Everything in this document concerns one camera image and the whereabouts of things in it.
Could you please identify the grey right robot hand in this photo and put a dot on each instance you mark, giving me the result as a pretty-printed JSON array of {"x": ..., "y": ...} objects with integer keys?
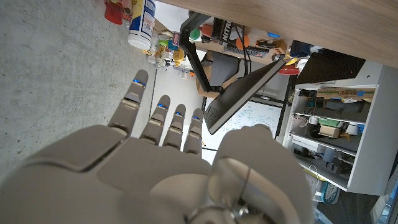
[{"x": 140, "y": 180}]

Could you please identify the black nitro can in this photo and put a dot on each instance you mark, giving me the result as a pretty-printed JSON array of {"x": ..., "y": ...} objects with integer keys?
[{"x": 226, "y": 30}]

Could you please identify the whiteboard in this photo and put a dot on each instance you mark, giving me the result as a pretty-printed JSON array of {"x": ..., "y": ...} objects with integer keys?
[{"x": 248, "y": 121}]

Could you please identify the yellow mustard bottle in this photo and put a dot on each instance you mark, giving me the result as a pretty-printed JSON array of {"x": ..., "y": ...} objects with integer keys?
[{"x": 178, "y": 57}]

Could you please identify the black computer monitor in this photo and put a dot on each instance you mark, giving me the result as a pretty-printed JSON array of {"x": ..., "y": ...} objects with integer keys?
[{"x": 242, "y": 93}]

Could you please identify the white wipes canister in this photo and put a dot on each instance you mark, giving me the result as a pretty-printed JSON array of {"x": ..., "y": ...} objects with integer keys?
[{"x": 141, "y": 25}]

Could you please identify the green ball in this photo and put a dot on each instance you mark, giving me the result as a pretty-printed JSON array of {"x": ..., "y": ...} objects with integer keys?
[{"x": 195, "y": 35}]

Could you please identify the red cup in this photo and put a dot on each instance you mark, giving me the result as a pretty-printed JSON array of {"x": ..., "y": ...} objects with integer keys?
[{"x": 113, "y": 14}]

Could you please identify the black keyboard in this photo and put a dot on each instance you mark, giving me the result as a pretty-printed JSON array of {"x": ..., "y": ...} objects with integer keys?
[{"x": 252, "y": 51}]

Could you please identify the orange ball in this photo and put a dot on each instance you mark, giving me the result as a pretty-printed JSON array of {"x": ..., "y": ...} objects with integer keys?
[{"x": 246, "y": 42}]

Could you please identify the red bowl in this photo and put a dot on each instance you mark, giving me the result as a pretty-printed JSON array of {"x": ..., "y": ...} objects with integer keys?
[{"x": 289, "y": 70}]

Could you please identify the wooden back desk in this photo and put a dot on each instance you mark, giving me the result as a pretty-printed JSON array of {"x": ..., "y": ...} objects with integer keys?
[{"x": 261, "y": 39}]

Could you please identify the yellow banana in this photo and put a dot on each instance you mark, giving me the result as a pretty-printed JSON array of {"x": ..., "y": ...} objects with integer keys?
[{"x": 290, "y": 61}]

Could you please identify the blue tape roll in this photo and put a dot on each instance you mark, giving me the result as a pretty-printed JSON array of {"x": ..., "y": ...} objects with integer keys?
[{"x": 273, "y": 35}]

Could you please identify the dark blue mug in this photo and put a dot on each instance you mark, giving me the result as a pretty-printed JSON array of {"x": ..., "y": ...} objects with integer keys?
[{"x": 299, "y": 49}]

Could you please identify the flat cardboard box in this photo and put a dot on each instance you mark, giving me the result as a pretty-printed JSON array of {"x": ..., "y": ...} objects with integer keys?
[{"x": 345, "y": 94}]

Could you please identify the white shelf unit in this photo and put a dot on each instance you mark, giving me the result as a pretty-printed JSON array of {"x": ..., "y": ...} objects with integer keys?
[{"x": 382, "y": 124}]

